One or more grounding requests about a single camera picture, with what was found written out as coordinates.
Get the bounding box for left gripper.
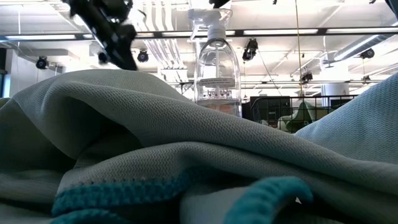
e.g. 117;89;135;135
62;0;139;72

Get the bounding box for blue microfiber towel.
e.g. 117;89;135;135
0;68;398;224

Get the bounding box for clear plastic cup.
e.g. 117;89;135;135
187;7;243;118

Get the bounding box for thin hanging cord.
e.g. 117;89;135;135
294;0;303;97

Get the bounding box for black wire basket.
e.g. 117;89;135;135
250;95;358;134

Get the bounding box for silver ceiling duct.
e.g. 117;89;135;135
332;21;398;63

